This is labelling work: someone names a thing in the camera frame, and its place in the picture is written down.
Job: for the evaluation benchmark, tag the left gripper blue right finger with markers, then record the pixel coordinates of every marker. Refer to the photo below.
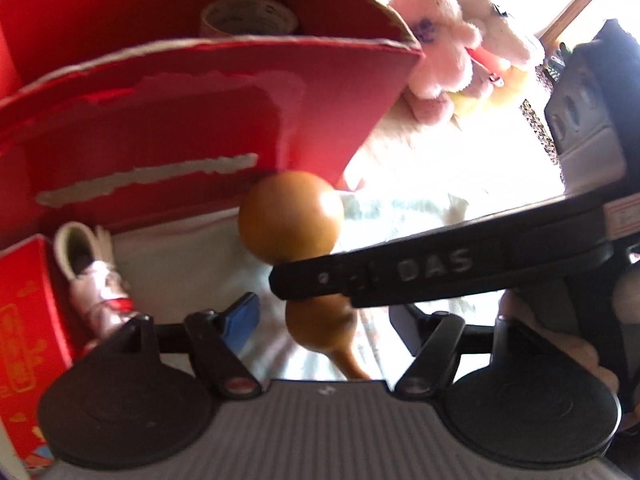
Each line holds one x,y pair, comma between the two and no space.
407,321

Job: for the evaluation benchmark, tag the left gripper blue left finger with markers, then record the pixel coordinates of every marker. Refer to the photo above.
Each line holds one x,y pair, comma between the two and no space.
240,320

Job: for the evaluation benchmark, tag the orange gourd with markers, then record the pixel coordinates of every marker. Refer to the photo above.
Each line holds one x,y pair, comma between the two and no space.
296,215

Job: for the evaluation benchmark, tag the right hand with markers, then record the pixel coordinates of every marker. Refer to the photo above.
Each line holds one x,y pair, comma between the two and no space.
575,344

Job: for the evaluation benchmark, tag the patterned cushion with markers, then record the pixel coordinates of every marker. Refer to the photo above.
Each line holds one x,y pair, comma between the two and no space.
543,134

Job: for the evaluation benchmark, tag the yellow plush toy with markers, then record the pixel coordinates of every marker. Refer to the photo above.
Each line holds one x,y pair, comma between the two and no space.
489,90

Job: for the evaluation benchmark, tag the pink plush dog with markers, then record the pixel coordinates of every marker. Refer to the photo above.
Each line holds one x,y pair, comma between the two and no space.
453,35

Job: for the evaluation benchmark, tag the small red gift box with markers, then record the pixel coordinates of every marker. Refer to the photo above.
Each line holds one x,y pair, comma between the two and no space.
34,346

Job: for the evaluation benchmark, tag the large red cardboard box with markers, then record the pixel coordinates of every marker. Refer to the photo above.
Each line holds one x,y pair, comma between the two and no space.
118,113

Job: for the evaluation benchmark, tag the brown tape roll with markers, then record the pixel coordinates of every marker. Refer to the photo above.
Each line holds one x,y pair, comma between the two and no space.
226,18

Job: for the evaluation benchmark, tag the wooden curved chair frame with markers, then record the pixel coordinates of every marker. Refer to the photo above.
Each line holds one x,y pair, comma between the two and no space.
549,36

